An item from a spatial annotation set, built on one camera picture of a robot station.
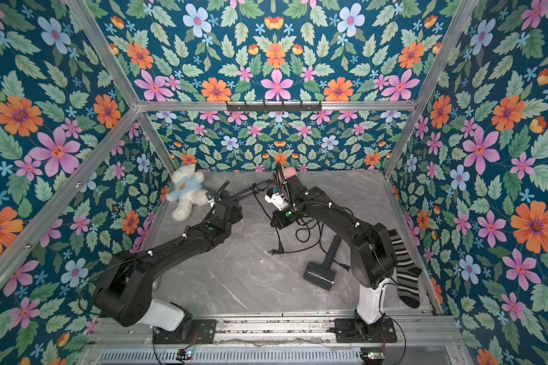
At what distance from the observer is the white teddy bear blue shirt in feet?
3.24

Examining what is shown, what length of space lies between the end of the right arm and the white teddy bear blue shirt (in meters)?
0.40

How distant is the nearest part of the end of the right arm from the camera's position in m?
0.64
